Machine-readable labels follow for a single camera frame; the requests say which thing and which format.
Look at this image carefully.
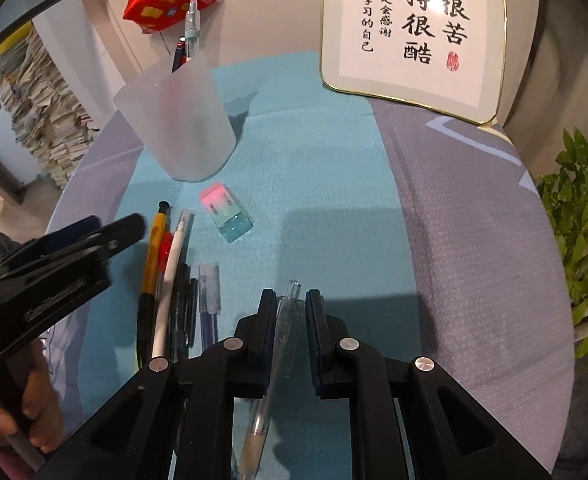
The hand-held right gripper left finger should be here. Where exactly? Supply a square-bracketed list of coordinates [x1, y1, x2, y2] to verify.
[34, 287, 280, 480]

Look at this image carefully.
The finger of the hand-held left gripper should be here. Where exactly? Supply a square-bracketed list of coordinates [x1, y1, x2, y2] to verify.
[11, 216, 103, 261]
[86, 213, 147, 264]

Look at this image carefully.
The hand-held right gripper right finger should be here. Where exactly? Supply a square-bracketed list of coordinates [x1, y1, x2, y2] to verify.
[304, 287, 560, 480]

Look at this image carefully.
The clear gel pen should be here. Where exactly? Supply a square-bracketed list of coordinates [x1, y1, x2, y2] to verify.
[236, 279, 302, 480]

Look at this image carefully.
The yellow black pen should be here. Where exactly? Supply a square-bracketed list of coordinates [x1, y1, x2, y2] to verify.
[136, 201, 171, 366]

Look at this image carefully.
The white pen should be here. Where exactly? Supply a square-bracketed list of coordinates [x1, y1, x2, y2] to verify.
[151, 209, 194, 361]

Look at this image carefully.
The clear blue capped pen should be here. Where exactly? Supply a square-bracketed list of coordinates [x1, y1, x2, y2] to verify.
[198, 261, 221, 353]

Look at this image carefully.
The frosted plastic pen cup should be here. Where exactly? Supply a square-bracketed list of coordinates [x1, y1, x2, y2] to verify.
[113, 52, 236, 182]

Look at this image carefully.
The person's left hand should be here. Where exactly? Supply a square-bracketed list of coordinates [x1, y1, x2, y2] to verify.
[0, 340, 67, 461]

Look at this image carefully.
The pink teal eraser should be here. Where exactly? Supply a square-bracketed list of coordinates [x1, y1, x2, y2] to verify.
[199, 181, 254, 244]

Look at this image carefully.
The tall stack of books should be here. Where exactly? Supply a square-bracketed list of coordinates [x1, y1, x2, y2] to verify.
[0, 22, 100, 188]

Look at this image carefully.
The red black pen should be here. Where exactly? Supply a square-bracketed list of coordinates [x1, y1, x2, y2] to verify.
[171, 36, 187, 74]

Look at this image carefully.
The yellow bag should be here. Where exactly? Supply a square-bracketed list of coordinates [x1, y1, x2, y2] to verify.
[0, 22, 32, 68]

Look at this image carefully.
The clear pale blue pen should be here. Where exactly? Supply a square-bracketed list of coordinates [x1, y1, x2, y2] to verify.
[184, 0, 203, 63]

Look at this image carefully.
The gold framed calligraphy sign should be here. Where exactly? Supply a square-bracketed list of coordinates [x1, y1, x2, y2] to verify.
[319, 0, 507, 126]

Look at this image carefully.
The green leafy plant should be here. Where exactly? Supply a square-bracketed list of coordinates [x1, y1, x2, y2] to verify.
[539, 127, 588, 373]

